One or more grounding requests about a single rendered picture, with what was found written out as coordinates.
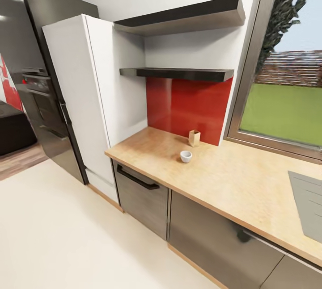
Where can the countertop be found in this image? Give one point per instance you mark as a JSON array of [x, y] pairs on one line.
[[246, 185]]

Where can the water glass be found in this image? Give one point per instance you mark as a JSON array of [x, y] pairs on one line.
[[194, 138]]

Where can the cabinet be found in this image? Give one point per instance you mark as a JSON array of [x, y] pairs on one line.
[[234, 255], [24, 49]]

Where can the shelf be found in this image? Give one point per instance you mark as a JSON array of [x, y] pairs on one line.
[[215, 75], [214, 14]]

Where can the dishwasher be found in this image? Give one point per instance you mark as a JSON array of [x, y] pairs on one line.
[[145, 199]]

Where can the coffee cup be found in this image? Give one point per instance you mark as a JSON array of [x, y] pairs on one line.
[[186, 156]]

